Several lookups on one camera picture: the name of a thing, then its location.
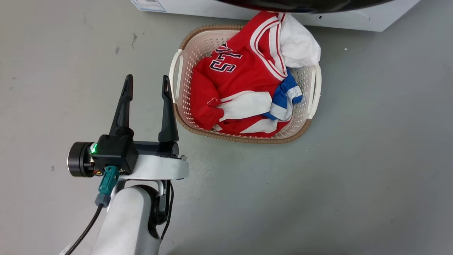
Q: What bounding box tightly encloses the beige plastic laundry basket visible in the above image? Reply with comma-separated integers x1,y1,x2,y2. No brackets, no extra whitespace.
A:
169,24,322,145

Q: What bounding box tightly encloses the white label sticker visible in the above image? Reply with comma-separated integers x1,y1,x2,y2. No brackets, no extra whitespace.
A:
132,0,166,12

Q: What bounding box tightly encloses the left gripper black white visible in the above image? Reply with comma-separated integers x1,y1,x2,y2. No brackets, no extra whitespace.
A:
67,74,189,181

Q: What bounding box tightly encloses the black cable with teal connector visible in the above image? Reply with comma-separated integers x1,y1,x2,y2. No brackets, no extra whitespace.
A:
65,165,120,255

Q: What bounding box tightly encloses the blue white garment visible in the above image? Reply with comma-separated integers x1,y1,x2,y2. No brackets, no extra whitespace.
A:
263,69,303,122

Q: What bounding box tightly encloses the white cloth garment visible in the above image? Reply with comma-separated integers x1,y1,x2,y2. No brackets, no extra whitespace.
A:
279,13,321,69

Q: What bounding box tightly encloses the white washing machine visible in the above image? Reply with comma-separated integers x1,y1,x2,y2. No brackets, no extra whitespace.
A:
131,0,422,33

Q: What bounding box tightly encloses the red white sports jersey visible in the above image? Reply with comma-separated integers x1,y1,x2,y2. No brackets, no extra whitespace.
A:
190,11,303,138

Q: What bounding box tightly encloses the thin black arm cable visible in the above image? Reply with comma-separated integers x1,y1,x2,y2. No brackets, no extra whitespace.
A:
161,180,174,241

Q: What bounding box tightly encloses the dark round washing machine door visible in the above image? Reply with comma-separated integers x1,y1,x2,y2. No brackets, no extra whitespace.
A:
215,0,394,14

